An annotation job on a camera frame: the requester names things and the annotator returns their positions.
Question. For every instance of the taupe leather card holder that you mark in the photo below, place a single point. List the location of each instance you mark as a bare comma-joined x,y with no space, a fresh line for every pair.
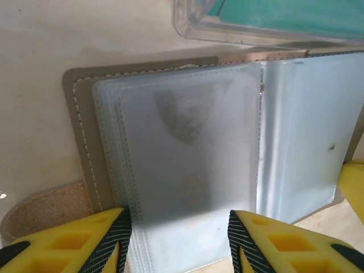
82,113

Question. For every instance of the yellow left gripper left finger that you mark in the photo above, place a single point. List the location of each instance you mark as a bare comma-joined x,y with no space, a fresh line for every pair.
71,250

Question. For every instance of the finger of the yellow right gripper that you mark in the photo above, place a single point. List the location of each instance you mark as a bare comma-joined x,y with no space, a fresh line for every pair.
354,185

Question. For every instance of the clear plastic card box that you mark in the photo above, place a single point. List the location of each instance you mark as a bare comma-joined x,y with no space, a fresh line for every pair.
256,35

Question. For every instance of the grey card with dark print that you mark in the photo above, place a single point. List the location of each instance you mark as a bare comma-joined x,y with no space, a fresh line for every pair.
176,119

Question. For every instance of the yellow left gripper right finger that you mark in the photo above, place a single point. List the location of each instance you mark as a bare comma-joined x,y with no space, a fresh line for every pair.
284,250

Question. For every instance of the teal card with black stripe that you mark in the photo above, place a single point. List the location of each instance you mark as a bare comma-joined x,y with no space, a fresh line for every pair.
284,14

